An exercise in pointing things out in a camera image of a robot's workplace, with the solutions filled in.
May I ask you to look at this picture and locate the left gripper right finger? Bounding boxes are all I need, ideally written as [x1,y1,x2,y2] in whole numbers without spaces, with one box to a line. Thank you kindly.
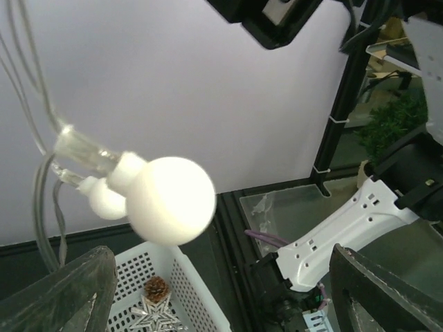
[329,244,442,331]

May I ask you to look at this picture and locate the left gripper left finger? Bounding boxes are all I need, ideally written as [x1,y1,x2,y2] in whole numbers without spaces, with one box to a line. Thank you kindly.
[1,246,116,331]

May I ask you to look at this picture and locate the white plastic perforated basket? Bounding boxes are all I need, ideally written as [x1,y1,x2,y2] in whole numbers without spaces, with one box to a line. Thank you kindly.
[107,242,231,332]

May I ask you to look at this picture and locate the white ball string lights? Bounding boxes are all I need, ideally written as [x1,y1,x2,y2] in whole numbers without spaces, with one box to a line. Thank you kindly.
[1,1,216,272]

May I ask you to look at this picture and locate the small green christmas tree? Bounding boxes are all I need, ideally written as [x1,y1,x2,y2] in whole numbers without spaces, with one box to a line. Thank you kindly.
[357,89,428,163]

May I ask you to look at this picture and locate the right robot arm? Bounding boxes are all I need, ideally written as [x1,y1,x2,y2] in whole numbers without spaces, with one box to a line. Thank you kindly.
[251,1,442,325]

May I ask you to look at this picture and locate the brown pinecone ornament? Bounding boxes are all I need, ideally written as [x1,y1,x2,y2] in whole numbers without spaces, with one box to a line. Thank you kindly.
[143,276,170,304]

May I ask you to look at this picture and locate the silver star ornament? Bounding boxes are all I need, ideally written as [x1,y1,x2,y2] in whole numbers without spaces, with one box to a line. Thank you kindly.
[129,293,188,331]

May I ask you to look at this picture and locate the right black frame post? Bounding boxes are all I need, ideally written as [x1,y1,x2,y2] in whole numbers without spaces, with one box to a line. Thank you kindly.
[310,1,381,197]

